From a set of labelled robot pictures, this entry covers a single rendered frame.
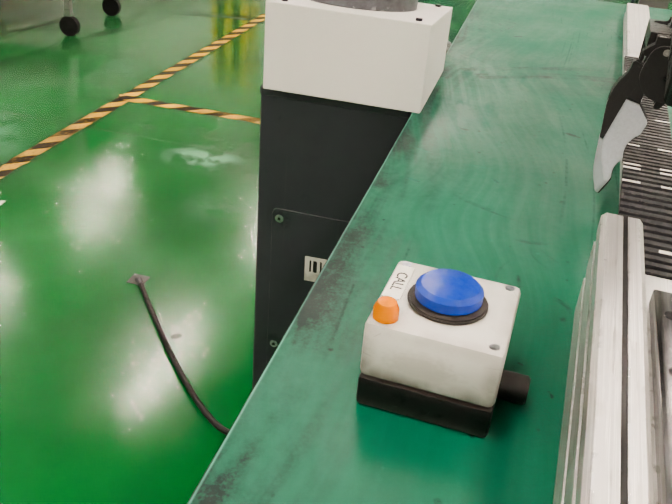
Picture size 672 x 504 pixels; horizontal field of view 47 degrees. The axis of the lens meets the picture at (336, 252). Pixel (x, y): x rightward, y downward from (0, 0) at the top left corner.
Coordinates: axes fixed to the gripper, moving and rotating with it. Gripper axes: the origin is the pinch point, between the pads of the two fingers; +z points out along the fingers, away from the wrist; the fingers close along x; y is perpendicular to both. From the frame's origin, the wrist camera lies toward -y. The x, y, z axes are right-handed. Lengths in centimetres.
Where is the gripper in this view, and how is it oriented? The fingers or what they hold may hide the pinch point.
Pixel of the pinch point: (648, 194)
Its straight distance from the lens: 75.1
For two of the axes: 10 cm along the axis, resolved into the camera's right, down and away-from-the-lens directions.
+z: -0.8, 8.7, 4.9
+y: 3.2, -4.5, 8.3
